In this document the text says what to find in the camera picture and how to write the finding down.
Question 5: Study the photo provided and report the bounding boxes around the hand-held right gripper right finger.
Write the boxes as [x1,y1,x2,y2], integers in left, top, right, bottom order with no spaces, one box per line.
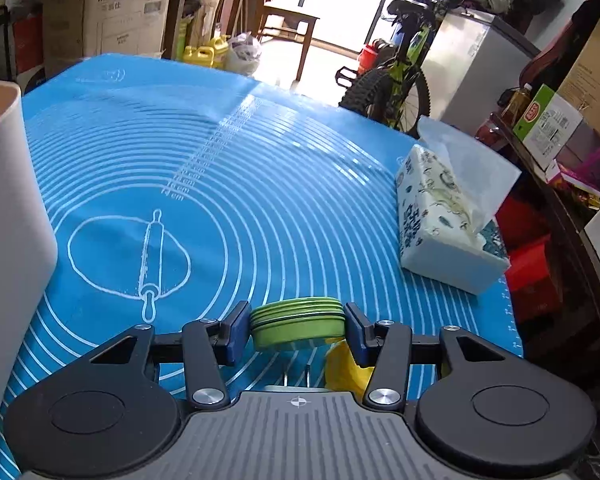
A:
[344,302,511,408]

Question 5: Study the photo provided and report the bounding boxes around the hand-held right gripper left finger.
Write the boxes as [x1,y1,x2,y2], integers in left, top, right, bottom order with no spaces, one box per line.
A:
[87,301,253,408]

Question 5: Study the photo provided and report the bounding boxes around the green round tin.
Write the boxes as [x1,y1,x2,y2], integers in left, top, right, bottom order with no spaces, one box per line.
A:
[250,297,347,352]

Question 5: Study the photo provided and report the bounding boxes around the beige plastic basket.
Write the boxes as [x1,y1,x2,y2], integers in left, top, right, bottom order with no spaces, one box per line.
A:
[0,80,58,480]

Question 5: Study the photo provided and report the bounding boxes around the patterned tissue pack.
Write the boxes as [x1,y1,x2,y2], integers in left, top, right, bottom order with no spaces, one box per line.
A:
[395,115,523,296]

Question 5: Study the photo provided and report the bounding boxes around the blue silicone baking mat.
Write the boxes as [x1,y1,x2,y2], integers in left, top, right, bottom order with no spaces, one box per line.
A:
[0,52,523,480]

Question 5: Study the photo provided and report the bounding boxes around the red gift bags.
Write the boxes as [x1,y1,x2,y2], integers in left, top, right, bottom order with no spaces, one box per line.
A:
[495,195,563,321]

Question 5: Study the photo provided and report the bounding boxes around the dark wooden shelf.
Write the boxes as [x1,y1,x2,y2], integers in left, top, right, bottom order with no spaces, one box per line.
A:
[490,112,600,376]

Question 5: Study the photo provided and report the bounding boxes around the green and black bicycle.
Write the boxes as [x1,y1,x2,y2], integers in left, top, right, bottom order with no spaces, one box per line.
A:
[335,0,438,131]

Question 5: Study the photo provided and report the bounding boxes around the white plastic bag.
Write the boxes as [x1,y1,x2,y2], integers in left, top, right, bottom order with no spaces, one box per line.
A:
[225,32,263,78]

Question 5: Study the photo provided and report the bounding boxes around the yellow plastic jug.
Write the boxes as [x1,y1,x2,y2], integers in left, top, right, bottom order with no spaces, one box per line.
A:
[207,35,231,68]
[182,45,217,68]

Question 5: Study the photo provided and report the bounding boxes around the green and white carton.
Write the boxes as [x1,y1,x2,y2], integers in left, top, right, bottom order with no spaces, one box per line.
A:
[512,84,583,171]

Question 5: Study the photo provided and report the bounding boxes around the white chest freezer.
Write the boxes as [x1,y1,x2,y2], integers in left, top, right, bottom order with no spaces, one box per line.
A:
[420,7,541,133]

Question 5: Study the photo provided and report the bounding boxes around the wooden chair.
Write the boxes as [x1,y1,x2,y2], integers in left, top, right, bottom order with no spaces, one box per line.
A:
[255,0,321,83]

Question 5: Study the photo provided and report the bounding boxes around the white and brown cardboard box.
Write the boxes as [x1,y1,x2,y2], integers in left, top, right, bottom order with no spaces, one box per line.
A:
[42,0,176,78]

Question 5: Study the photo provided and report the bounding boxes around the tall brown cardboard box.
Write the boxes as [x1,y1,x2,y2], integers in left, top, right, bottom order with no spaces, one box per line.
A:
[557,7,600,141]

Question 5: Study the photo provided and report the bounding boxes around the pink plastic frame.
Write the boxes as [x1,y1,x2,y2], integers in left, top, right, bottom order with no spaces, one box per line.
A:
[560,132,600,196]

